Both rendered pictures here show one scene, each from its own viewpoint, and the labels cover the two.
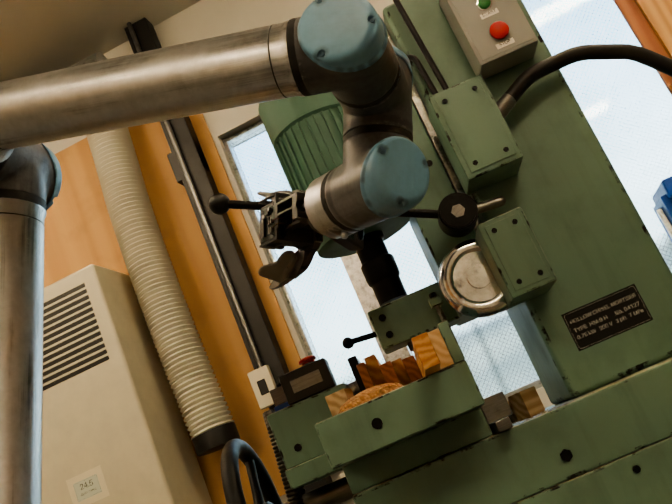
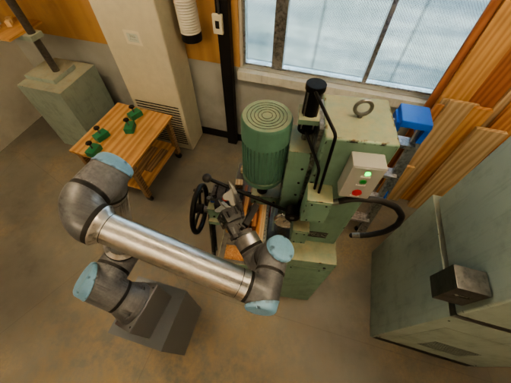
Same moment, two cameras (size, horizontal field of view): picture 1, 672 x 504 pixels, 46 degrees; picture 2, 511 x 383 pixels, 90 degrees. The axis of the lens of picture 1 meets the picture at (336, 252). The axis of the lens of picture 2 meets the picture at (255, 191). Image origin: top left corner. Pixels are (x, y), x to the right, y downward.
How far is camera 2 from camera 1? 139 cm
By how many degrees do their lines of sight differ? 71
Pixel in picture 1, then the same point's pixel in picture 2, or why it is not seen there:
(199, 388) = (187, 14)
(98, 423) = (136, 12)
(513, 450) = not seen: hidden behind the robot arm
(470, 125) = (314, 213)
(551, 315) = not seen: hidden behind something
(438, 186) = (296, 188)
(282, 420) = (211, 211)
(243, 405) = (207, 19)
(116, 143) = not seen: outside the picture
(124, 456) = (150, 34)
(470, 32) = (346, 186)
